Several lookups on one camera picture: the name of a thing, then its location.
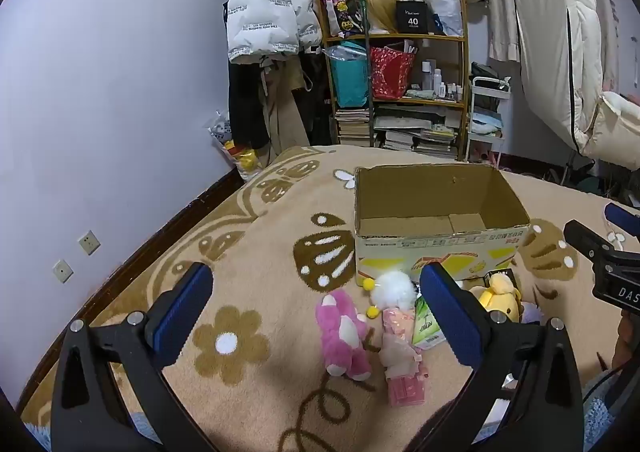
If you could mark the group of small bottles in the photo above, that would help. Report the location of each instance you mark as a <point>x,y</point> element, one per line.
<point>440,82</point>

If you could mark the white fluffy plush with pompoms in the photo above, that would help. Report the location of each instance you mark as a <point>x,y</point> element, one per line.
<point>395,289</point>

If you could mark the black hanging coat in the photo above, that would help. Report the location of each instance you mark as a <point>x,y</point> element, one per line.
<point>247,102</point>

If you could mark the blonde wig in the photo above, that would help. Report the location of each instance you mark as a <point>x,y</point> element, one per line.
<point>382,7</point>

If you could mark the teal bag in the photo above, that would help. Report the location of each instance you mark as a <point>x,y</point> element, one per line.
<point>350,79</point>

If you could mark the small black box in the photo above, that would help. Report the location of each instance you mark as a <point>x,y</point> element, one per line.
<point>507,274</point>

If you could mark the black printed tote bag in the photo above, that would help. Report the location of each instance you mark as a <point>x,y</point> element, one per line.
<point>342,7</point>

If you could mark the cardboard box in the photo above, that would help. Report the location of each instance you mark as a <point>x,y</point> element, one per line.
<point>425,192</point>

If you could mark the beige hanging garment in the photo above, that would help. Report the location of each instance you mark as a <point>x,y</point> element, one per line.
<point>287,112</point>

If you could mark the clear plastic bag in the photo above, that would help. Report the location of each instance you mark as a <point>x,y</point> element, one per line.
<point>442,2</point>

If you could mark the stack of books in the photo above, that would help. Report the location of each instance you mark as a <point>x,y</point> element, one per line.
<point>352,127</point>

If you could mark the cream quilted duvet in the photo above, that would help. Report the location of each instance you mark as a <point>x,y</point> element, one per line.
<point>550,47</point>

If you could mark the pink plush toy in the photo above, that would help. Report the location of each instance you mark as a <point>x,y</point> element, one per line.
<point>342,334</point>

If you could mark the pink tissue roll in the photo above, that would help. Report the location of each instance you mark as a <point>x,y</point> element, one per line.
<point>402,362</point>

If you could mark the green tissue pack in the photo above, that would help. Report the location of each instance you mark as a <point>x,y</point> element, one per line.
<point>427,327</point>

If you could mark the yellow plush toy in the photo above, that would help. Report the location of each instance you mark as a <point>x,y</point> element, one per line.
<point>495,299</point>

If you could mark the plastic bag with yellow toys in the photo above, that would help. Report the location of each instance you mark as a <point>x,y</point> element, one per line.
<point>240,152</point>

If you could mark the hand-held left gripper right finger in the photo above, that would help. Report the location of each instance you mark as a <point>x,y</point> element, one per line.
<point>450,318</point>

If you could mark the purple-haired plush doll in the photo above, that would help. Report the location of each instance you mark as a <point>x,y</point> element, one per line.
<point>531,314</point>

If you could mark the light blue fluffy rug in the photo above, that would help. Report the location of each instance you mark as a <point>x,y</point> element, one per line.
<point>602,419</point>

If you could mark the black box with white label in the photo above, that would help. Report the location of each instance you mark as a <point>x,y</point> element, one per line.
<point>412,17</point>

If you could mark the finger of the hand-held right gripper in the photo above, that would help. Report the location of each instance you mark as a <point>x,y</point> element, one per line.
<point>622,217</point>
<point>590,237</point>

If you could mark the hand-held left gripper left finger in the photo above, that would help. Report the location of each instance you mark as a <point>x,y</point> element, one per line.
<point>182,313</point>

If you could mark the white wall socket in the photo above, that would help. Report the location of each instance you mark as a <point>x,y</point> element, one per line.
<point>63,271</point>
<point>89,242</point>

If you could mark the wooden shelf rack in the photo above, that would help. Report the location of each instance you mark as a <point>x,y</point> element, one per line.
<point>467,52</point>

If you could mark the pile of books and magazines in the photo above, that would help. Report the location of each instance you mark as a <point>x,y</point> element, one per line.
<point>420,137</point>

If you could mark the white trolley cart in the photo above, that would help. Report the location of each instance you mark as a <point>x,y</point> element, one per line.
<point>487,102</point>

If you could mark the red patterned bag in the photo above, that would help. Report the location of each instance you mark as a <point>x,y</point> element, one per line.
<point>392,74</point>

